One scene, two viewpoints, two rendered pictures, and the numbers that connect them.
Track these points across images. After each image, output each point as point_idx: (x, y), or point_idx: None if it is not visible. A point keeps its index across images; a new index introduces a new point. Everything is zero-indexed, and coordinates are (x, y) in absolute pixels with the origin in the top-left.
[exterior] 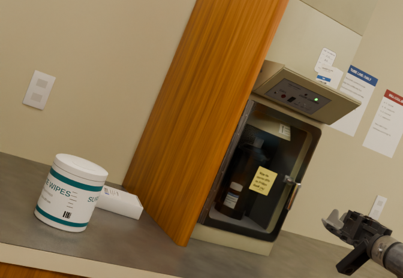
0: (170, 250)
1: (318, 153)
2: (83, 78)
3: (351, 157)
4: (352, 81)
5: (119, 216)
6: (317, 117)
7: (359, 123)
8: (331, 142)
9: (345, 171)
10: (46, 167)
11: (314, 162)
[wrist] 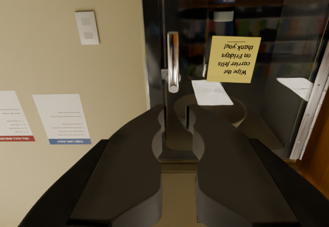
0: None
1: (56, 65)
2: None
3: (14, 75)
4: (73, 134)
5: None
6: (182, 177)
7: (36, 107)
8: (50, 80)
9: (9, 58)
10: None
11: (54, 55)
